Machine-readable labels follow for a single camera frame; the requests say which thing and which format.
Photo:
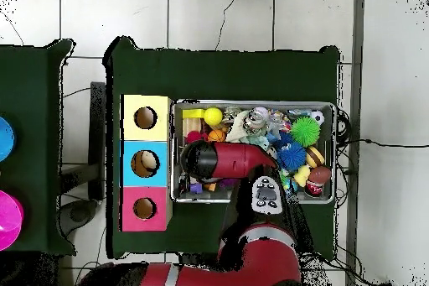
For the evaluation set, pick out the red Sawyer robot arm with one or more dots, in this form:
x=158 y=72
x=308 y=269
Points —
x=234 y=160

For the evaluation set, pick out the wooden box with three holes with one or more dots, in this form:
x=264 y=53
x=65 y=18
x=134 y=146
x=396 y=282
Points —
x=161 y=165

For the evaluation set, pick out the orange toy basketball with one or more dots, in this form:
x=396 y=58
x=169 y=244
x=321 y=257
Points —
x=216 y=135

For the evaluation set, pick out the plain yellow ball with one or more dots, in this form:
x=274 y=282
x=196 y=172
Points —
x=213 y=116

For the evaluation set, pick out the cream knitted cloth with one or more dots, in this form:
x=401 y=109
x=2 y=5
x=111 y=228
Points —
x=236 y=128

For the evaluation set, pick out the mint green knitted cloth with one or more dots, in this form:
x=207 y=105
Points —
x=258 y=141

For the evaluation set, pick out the silver drink can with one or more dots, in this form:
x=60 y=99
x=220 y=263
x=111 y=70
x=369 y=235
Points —
x=254 y=120

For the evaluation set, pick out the blue spiky puffer ball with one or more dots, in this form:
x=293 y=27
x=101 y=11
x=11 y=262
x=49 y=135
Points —
x=293 y=157

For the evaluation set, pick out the green spiky puffer ball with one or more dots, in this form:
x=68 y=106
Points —
x=305 y=131

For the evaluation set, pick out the brown toy football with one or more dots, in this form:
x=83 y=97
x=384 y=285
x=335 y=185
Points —
x=320 y=174

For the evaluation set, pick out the dark green side table cloth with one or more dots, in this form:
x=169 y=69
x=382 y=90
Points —
x=33 y=81

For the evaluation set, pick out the blue bowl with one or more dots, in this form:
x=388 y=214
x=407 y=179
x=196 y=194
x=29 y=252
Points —
x=5 y=138

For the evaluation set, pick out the magenta bowl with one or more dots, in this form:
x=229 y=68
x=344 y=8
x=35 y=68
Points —
x=8 y=219

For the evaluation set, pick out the black frame beside table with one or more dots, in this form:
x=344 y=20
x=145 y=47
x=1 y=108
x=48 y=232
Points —
x=98 y=115

